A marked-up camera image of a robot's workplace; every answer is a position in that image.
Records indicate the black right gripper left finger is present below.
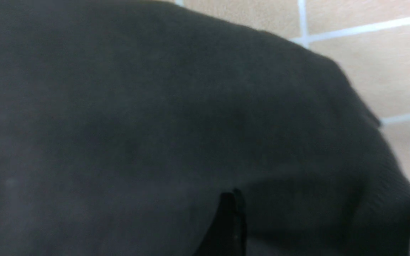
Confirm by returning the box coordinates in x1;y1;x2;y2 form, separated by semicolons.
194;188;247;256

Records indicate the gray long-sleeve top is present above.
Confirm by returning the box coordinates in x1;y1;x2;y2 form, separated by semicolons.
0;0;410;256

